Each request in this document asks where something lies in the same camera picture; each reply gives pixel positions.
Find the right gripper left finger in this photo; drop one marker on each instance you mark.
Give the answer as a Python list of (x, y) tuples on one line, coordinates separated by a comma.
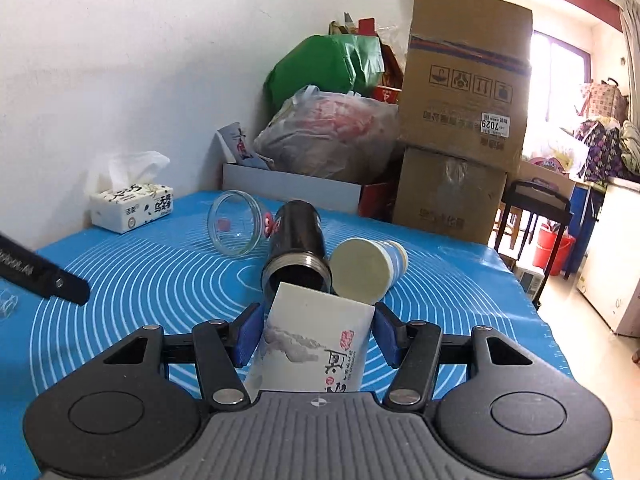
[(220, 349)]

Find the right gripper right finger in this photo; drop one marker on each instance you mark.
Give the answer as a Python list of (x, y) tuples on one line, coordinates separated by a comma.
[(412, 349)]

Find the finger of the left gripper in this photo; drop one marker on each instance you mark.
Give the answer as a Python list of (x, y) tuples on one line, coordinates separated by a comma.
[(24, 268)]

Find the white calligraphy paper cup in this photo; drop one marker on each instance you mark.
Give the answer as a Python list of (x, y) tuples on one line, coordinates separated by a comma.
[(311, 342)]

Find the blue white paper cup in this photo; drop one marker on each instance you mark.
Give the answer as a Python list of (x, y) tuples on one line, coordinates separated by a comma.
[(365, 270)]

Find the clear glass cup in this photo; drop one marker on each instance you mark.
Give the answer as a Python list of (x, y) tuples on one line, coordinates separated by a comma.
[(237, 223)]

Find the black thermos bottle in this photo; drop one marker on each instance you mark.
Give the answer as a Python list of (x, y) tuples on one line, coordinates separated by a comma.
[(297, 251)]

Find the white tissue box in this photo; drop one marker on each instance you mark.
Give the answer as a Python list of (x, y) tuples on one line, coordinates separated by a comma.
[(123, 194)]

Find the small white appliance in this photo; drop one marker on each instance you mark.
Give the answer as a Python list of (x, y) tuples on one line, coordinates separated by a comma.
[(530, 278)]

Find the lower cardboard box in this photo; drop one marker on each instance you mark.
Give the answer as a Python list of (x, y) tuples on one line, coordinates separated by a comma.
[(448, 196)]

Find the cardboard box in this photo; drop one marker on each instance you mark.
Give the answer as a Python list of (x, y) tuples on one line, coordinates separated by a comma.
[(466, 83), (448, 196)]

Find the white open box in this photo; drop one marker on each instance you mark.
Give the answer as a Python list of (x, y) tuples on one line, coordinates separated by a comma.
[(368, 201)]

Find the black metal cart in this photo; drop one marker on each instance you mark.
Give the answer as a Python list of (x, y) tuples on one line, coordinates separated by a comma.
[(540, 202)]

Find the white chest freezer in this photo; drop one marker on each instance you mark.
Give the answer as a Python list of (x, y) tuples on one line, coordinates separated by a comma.
[(610, 276)]

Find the white card with red print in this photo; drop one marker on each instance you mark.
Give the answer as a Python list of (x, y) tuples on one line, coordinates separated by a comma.
[(240, 148)]

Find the clear plastic bag red contents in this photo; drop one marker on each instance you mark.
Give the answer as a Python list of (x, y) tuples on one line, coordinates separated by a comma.
[(330, 135)]

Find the blue plastic barrel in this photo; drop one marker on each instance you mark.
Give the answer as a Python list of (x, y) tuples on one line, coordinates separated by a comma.
[(585, 204)]

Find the upper cardboard box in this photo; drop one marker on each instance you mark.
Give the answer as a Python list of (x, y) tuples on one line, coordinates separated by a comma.
[(466, 83)]

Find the purple floral bag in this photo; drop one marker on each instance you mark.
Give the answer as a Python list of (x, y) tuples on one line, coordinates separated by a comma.
[(604, 158)]

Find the green plastic bag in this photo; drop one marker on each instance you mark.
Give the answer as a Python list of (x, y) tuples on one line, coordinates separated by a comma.
[(332, 63)]

